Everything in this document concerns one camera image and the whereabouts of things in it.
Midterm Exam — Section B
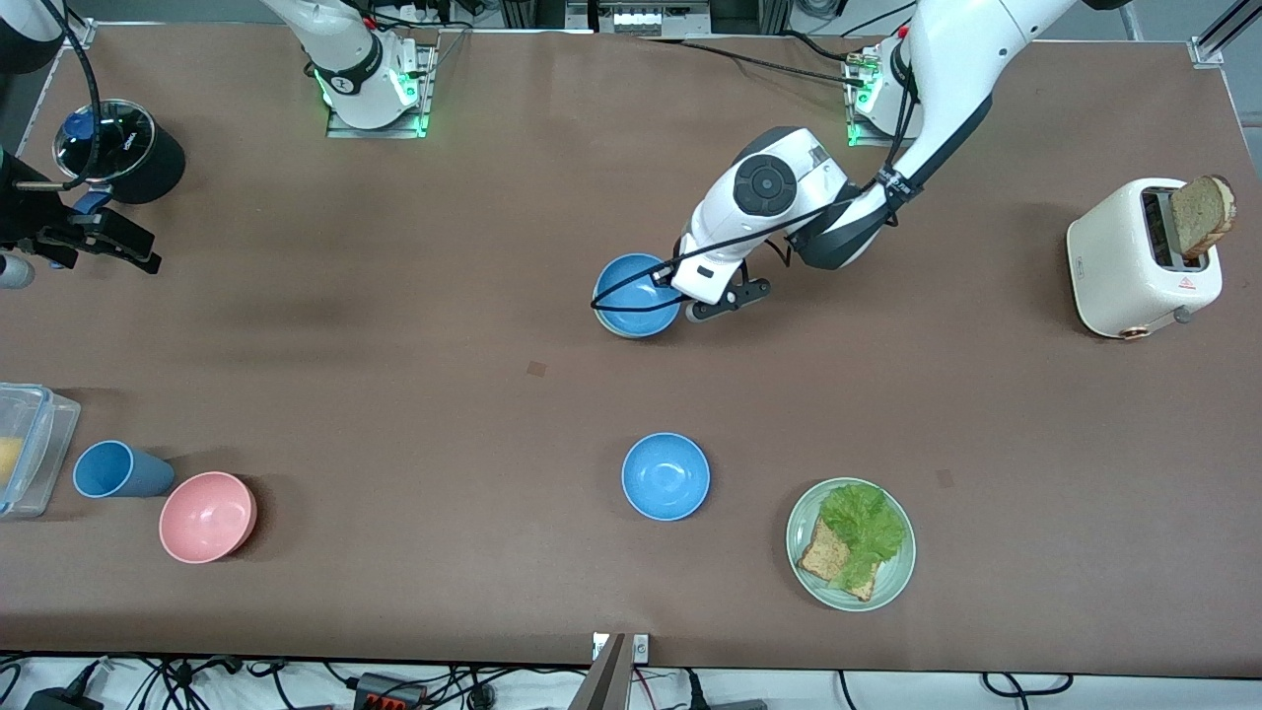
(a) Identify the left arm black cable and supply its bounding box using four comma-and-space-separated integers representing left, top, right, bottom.
592, 59, 924, 313

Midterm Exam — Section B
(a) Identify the pink bowl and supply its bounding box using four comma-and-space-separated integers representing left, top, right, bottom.
159, 471, 259, 565

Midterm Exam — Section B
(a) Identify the black looped floor cable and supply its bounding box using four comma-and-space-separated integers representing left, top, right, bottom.
980, 672, 1075, 698

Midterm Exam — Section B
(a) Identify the glass lid blue knob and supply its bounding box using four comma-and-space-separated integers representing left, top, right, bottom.
54, 99, 157, 184

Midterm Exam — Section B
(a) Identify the short black table cable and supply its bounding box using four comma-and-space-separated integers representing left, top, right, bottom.
779, 30, 864, 66

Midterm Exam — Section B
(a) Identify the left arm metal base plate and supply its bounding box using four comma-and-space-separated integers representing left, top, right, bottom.
846, 47, 953, 150

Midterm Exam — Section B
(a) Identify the pale green plate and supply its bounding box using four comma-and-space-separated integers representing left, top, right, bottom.
786, 477, 917, 612

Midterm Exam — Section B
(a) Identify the black power adapter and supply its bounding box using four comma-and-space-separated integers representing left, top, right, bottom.
25, 686, 105, 710

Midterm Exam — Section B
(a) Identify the black orange connector box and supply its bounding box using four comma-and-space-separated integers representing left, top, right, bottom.
353, 673, 427, 710

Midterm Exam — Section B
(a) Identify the white power strip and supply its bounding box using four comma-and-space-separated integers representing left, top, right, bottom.
596, 0, 713, 38

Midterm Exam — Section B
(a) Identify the dark-rimmed blue bowl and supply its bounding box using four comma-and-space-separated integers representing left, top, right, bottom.
593, 253, 684, 339

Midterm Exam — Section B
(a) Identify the brown bread slice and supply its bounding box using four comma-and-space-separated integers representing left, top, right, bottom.
797, 515, 878, 603

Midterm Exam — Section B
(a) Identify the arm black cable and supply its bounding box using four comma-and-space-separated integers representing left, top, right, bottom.
592, 59, 924, 313
37, 0, 102, 190

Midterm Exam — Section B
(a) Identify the cream white toaster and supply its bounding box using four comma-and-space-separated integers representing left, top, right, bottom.
1067, 177, 1225, 341

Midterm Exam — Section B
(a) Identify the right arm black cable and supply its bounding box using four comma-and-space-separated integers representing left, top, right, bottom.
37, 0, 102, 190

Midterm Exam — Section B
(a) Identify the grey metal bar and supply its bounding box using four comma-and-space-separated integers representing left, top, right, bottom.
569, 633, 629, 710

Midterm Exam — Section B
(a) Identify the blue cup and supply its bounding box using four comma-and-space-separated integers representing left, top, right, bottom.
73, 440, 176, 500

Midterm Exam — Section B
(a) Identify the brown toast slice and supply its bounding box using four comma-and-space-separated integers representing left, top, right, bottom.
1170, 175, 1237, 261

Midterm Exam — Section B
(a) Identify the light blue bowl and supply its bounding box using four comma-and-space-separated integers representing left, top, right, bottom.
621, 432, 712, 522

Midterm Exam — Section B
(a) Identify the green lettuce leaf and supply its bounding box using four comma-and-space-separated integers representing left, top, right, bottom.
820, 481, 908, 593

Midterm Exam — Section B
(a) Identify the black pot blue handle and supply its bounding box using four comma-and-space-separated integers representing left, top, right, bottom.
49, 99, 186, 269

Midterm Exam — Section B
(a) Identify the long black table cable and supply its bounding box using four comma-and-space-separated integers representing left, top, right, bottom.
639, 36, 869, 88

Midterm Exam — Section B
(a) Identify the clear plastic container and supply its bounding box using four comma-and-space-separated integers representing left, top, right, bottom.
0, 383, 82, 521

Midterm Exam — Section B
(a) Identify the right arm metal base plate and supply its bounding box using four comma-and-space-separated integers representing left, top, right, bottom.
325, 39, 440, 140

